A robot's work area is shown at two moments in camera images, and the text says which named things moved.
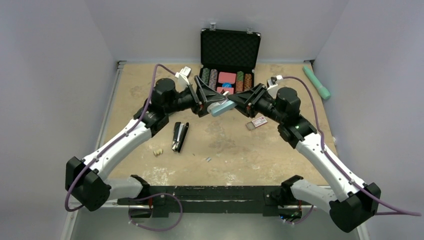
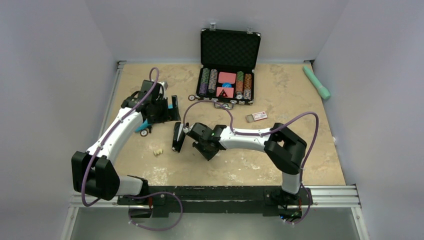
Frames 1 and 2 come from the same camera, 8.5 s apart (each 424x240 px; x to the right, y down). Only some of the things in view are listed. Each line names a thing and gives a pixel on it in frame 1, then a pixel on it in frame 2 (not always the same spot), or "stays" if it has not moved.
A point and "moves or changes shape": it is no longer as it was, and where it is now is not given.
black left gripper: x=209 y=96 -> x=169 y=114
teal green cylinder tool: x=322 y=90 stays
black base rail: x=273 y=200 stays
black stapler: x=180 y=130 stays
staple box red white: x=254 y=123 moves or changes shape
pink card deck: x=227 y=77 stays
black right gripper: x=251 y=97 -> x=208 y=155
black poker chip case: x=228 y=58 stays
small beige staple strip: x=160 y=151 stays
